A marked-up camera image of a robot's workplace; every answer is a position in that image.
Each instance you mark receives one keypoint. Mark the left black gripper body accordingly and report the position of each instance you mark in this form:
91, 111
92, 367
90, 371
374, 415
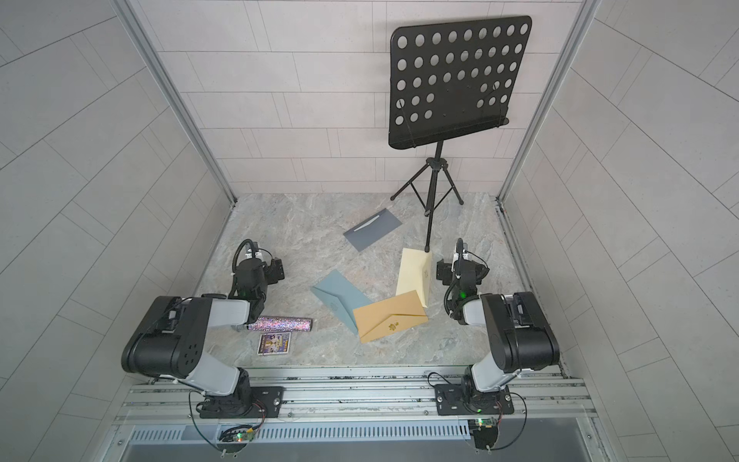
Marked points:
270, 274

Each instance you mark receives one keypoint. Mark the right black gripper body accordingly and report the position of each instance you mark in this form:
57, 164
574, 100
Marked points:
447, 269

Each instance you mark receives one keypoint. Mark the teal blue envelope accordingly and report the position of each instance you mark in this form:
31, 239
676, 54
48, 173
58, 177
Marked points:
341, 298

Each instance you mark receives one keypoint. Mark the tan kraft envelope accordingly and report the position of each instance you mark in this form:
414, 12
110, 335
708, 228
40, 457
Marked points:
390, 316

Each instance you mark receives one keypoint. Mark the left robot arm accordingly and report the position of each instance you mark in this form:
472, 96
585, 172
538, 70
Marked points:
169, 342

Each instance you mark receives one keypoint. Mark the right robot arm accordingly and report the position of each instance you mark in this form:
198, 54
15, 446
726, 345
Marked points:
519, 336

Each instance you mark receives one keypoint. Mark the cream yellow envelope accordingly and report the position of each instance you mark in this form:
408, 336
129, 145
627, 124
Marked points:
415, 274

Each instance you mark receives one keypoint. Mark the dark grey envelope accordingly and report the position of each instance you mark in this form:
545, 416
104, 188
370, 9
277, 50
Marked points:
366, 233

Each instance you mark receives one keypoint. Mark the glittery purple microphone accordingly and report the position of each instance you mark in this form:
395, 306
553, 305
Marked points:
281, 324

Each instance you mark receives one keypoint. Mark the small colourful picture card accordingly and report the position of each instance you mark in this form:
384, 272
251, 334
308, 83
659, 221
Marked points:
275, 343

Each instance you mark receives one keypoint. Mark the white ventilation grille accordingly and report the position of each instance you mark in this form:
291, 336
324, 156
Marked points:
309, 432

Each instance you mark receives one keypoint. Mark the right green circuit board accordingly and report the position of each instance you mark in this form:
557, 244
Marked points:
484, 434

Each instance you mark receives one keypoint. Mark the green circuit board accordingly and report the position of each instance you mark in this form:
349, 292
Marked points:
236, 438
484, 434

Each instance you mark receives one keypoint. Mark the left green circuit board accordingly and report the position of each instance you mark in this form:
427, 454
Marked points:
236, 438

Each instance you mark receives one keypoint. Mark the black perforated music stand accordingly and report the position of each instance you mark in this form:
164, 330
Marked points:
449, 80

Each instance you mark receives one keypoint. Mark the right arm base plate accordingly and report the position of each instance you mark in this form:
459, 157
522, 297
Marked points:
461, 400

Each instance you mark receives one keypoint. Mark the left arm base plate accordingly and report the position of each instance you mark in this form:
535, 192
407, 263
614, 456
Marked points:
245, 402

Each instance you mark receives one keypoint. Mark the aluminium rail frame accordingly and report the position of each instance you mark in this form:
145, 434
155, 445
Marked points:
406, 393

